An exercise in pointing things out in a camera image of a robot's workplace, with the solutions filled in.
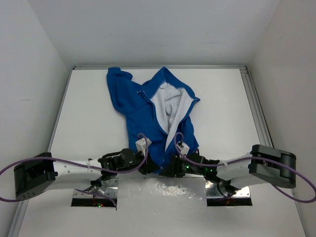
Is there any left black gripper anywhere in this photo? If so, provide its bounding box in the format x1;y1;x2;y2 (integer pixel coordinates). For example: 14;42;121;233
117;148;159;175

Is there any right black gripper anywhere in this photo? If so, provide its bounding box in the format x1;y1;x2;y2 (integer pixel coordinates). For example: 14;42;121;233
160;154;206;178

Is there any blue zip-up jacket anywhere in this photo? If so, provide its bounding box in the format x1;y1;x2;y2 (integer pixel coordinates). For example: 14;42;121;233
107;67;200;173

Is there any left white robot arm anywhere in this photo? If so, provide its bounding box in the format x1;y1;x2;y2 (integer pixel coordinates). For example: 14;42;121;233
14;148;159;200

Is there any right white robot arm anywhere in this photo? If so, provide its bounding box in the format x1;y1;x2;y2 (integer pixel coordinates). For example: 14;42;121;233
159;145;296;193

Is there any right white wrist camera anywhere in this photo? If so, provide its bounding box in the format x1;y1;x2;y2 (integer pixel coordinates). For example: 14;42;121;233
177;142;190;156

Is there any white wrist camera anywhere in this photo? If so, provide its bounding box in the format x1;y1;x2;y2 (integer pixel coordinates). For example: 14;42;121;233
135;138;152;156
177;142;190;156

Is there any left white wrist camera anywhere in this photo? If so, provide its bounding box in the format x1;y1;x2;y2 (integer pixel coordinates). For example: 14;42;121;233
135;138;152;156

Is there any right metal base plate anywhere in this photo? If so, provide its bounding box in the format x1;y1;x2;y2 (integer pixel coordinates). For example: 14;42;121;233
205;180;252;207

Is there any metal base plate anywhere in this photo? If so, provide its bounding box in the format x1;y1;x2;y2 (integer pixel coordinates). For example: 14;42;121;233
205;180;252;207
71;178;119;208

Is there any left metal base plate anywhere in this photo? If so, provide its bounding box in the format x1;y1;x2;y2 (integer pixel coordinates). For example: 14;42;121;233
71;178;119;208

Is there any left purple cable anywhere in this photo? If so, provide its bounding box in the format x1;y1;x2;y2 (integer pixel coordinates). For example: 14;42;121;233
0;133;150;207

